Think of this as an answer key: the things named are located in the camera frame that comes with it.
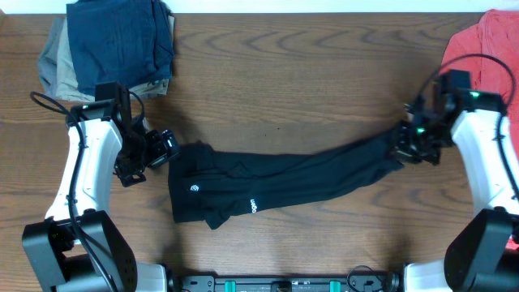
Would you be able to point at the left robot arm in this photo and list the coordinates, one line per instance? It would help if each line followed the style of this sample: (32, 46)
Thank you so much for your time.
(77, 247)

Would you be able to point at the black t-shirt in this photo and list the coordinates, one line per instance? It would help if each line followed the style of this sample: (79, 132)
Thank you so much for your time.
(213, 186)

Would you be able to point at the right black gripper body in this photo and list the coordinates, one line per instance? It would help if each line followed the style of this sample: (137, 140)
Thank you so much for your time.
(405, 144)

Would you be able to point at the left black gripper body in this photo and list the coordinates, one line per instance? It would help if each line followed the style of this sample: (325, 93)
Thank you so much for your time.
(135, 158)

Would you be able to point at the folded navy blue garment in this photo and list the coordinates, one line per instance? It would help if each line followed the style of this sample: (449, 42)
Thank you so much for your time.
(123, 41)

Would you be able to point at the folded grey garment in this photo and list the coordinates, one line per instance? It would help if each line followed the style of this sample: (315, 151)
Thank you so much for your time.
(47, 60)

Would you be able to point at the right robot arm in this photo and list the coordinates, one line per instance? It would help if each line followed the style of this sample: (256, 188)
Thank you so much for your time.
(479, 258)

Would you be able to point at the red t-shirt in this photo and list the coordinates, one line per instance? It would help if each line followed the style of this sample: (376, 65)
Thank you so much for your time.
(490, 52)

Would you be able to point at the folded beige garment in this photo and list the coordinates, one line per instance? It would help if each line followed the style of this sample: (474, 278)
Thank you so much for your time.
(67, 87)

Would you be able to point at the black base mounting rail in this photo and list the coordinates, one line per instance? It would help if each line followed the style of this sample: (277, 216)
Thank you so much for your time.
(358, 279)

